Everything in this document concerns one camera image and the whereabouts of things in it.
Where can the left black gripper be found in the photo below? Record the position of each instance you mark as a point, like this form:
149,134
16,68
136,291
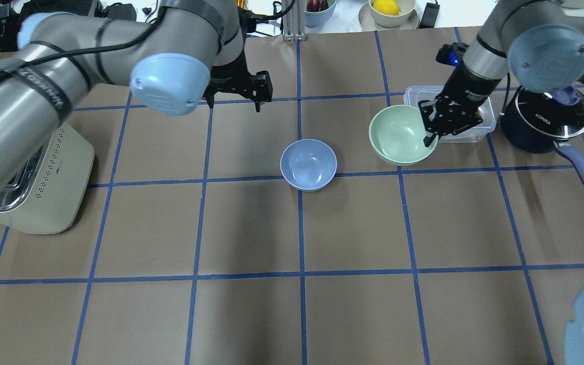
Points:
234,80

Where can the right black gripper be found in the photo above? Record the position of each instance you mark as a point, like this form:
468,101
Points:
466,87

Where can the green bowl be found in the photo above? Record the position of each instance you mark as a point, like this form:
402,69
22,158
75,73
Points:
396,135

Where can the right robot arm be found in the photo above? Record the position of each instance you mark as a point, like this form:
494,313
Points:
535,41

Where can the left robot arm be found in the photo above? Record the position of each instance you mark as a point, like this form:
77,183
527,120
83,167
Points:
194,50

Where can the blue bowl with fruit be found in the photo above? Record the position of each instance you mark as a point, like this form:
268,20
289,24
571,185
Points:
317,13

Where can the beige bowl with lemon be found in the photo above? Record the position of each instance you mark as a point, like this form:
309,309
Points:
388,15

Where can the dark blue saucepan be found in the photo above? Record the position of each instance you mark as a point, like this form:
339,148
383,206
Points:
541,123

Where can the black power adapter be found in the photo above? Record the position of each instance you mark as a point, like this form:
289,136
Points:
430,15

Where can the cream and chrome toaster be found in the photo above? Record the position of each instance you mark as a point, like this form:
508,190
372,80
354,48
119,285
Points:
45,195

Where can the aluminium frame post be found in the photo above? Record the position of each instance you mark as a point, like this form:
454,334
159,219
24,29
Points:
293,22

